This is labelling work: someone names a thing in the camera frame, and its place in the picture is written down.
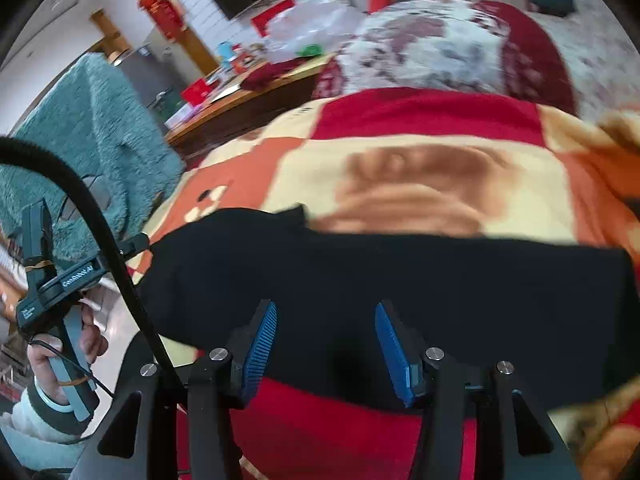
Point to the red hanging wall decoration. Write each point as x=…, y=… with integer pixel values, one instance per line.
x=161, y=7

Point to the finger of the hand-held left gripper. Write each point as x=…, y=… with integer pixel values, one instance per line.
x=134, y=246

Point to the teal fluffy blanket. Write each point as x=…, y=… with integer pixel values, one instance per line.
x=95, y=140

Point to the wooden table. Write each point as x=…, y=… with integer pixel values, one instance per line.
x=235, y=110

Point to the clear plastic bag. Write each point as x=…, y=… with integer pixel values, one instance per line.
x=312, y=25

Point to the person's left forearm white sleeve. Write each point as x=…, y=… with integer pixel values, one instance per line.
x=35, y=430

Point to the white red floral quilt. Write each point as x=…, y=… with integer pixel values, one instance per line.
x=440, y=45

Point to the red orange printed blanket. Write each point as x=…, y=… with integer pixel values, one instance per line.
x=440, y=180

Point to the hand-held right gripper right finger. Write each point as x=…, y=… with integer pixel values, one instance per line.
x=394, y=355

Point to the black pants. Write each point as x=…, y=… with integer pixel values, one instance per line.
x=380, y=290

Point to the dark red cloth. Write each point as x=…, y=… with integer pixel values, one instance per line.
x=270, y=73

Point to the red gift box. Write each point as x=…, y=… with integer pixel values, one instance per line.
x=196, y=92

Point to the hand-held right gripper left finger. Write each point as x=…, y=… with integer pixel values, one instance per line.
x=261, y=347

